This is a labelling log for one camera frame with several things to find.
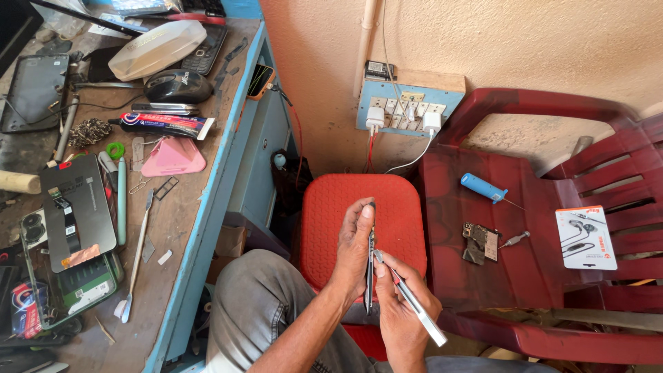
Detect white marker tool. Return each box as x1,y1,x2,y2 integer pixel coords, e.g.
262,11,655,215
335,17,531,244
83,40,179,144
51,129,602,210
97,151,119,193

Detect white wall pipe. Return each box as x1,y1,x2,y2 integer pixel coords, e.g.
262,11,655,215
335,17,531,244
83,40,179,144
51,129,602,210
353,0,379,100

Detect pink triangular opening pick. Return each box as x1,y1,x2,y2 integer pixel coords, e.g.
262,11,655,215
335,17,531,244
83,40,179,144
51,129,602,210
140,136,207,178

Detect phone in orange case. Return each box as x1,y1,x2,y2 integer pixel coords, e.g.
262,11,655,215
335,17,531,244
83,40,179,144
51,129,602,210
246,63,277,101

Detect grey wall cable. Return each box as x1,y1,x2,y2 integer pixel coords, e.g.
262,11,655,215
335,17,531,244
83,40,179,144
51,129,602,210
381,0,416,121

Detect person's left hand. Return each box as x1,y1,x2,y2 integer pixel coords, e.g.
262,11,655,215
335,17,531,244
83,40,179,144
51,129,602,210
330,197,377,307

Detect black smartphone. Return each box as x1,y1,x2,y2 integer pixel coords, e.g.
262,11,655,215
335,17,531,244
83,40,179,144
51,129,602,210
364,202,376,317

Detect black monitor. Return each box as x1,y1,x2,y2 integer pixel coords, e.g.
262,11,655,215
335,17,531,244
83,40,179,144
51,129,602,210
0,0,45,78

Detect metal tweezers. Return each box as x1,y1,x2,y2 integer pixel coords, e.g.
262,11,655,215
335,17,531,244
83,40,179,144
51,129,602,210
72,81,146,90

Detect small silver screwdriver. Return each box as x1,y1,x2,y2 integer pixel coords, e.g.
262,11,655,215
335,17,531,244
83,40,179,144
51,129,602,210
498,230,531,250

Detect cardboard box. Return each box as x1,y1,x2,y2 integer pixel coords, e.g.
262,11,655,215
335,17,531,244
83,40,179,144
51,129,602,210
206,225,249,285

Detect black bag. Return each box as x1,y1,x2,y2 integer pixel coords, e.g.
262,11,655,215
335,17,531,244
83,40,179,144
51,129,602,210
270,149,315,219

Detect white charger cable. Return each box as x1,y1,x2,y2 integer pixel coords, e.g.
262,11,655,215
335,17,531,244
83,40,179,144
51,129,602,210
383,132,437,175

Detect clear plastic bags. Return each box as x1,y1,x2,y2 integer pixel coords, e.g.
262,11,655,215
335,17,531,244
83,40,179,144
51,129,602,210
31,0,90,40

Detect small black device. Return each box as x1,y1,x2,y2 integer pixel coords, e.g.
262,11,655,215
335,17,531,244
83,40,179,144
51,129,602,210
364,60,396,82

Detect silver metal phone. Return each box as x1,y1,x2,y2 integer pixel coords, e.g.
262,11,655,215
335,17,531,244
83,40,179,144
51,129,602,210
130,102,201,117

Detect maroon plastic chair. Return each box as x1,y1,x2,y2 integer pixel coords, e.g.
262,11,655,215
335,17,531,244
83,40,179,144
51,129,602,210
417,87,663,366

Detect phone circuit board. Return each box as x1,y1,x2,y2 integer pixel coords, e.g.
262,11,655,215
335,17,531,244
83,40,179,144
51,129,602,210
461,221,502,266

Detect black computer mouse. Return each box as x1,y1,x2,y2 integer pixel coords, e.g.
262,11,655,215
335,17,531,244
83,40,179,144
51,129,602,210
143,68,214,105

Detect grey metal rod tool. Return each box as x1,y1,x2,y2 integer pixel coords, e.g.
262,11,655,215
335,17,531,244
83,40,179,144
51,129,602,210
53,93,80,163

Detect blue wooden workbench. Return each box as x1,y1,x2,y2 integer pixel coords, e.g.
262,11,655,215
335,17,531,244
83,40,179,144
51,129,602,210
0,0,302,373

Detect metal spudger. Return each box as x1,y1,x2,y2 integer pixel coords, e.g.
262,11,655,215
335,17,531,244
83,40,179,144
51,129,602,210
119,189,155,324

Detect thin wooden stick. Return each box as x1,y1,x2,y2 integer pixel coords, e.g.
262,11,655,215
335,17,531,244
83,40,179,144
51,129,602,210
94,315,117,346

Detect sim tray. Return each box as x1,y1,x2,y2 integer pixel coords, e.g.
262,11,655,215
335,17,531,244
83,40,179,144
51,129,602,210
153,176,180,202

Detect red and blue packet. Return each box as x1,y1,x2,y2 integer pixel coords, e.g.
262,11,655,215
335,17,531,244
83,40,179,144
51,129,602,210
10,282,50,341

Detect red handled tool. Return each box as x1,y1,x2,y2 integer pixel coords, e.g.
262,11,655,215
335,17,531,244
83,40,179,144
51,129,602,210
165,12,228,26

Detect black keyboard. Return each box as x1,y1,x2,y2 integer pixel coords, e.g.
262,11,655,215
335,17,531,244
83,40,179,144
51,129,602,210
181,0,228,17

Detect white earphone package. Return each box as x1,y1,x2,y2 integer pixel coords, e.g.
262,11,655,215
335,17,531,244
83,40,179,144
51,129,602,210
555,205,618,271

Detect black phone display panel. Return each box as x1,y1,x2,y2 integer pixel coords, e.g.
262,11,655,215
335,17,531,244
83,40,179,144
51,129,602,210
39,153,118,274

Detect black glue tube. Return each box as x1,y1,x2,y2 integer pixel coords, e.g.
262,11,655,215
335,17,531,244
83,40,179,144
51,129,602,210
107,112,216,142

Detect red plastic stool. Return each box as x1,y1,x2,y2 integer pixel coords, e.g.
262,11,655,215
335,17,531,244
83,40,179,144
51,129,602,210
299,173,429,362

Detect red wires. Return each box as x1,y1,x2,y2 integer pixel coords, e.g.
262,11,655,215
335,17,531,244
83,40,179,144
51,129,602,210
362,128,377,175

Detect black charging cable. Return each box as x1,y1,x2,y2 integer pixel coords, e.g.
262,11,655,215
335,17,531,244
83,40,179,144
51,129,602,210
266,82,295,108

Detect wooden handle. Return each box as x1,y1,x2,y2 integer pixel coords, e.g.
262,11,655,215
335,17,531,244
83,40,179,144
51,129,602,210
0,169,41,195

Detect translucent plastic lid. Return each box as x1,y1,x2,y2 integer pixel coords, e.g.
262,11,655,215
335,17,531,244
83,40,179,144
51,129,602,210
107,19,208,83

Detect blue wall switchboard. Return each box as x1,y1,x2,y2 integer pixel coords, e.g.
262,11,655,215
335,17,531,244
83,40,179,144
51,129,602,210
355,69,466,139

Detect blue handled screwdriver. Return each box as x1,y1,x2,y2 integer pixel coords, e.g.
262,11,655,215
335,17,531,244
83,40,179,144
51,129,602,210
460,172,527,211

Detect mint green pen tool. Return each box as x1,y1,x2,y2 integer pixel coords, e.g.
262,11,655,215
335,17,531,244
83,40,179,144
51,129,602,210
116,156,127,247

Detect person's grey jeans legs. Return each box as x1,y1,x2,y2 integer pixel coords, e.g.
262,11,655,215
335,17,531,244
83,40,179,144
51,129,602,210
203,249,563,373

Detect person's right hand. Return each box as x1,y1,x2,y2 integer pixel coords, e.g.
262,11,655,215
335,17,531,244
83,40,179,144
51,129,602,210
373,253,444,359

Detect opened phone in clear case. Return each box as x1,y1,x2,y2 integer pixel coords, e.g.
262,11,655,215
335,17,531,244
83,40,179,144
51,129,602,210
19,207,125,331

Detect black keypad phone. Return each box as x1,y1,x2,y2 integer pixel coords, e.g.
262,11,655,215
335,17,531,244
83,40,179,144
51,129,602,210
180,23,229,77

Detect black flex strip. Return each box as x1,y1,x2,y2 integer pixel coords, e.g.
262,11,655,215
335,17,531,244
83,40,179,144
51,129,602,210
212,37,250,95

